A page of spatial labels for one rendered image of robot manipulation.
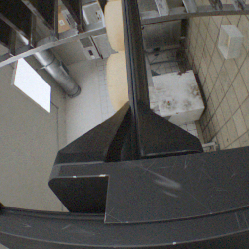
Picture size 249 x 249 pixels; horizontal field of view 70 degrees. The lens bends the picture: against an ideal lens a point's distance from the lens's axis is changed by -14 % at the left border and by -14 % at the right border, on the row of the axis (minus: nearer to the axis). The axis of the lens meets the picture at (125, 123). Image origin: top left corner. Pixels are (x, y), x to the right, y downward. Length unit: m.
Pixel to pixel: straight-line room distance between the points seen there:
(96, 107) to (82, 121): 0.46
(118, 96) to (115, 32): 0.06
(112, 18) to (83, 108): 4.76
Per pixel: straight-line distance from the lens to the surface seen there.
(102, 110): 4.74
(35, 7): 0.60
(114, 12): 0.18
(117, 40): 0.18
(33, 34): 0.74
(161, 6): 0.68
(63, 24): 3.70
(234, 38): 2.08
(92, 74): 5.30
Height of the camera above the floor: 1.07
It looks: 7 degrees up
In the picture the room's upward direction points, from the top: 100 degrees counter-clockwise
